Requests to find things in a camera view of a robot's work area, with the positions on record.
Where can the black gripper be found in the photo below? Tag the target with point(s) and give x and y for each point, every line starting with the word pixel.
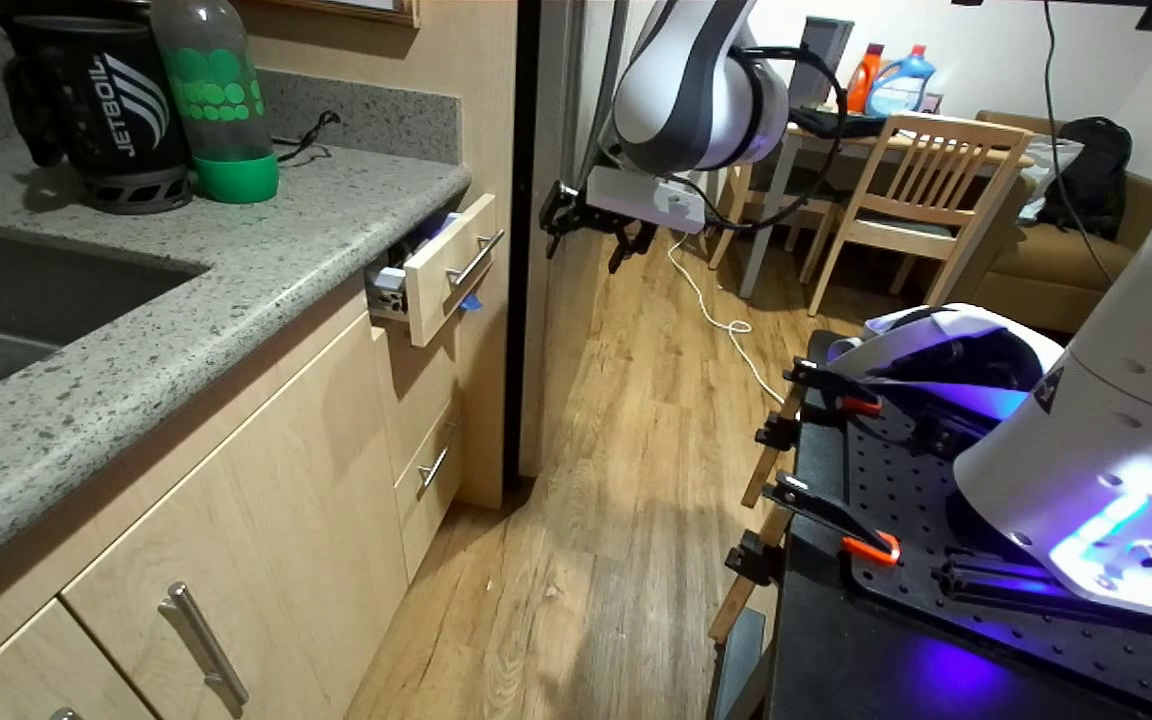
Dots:
pixel 578 217

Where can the tall wooden drawer front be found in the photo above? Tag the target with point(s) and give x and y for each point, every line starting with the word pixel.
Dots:
pixel 429 520

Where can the stainless steel refrigerator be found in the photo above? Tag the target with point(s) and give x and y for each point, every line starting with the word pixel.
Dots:
pixel 560 323

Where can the blue foil box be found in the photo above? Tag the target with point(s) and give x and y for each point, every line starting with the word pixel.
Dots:
pixel 435 226

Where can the wooden cabinet end panel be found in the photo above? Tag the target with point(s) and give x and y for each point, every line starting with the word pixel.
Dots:
pixel 470 92

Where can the black orange bar clamp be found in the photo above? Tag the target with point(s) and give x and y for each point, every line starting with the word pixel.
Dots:
pixel 823 391
pixel 817 514

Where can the dark gray monitor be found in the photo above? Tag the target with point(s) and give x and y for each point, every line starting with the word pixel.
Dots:
pixel 823 53

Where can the black flat bag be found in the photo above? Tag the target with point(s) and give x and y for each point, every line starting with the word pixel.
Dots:
pixel 856 123

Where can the wooden dining table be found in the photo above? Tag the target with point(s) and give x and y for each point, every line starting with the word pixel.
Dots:
pixel 869 145

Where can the orange detergent bottle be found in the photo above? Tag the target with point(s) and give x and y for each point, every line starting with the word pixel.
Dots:
pixel 863 80

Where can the green soda bottle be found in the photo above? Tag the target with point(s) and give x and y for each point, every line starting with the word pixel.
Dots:
pixel 216 92

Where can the blue translucent liquid bottle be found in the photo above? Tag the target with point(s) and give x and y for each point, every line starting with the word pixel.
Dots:
pixel 902 85

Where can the wooden slat back chair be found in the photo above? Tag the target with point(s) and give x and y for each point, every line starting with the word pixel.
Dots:
pixel 957 128

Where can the wooden cabinet door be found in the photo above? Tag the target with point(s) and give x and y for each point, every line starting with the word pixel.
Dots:
pixel 29 680
pixel 280 534

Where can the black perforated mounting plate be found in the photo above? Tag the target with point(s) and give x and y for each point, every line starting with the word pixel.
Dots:
pixel 899 506

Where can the black Jetboil cooking pot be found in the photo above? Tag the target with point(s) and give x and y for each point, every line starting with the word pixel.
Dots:
pixel 109 104

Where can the tan sofa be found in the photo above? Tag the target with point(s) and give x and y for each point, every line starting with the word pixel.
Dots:
pixel 1059 274

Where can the black backpack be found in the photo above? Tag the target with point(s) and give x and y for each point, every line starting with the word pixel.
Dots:
pixel 1090 173

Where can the stainless steel sink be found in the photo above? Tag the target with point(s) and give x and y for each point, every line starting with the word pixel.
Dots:
pixel 18 300

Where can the wooden wall frame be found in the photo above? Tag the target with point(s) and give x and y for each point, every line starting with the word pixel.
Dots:
pixel 336 13

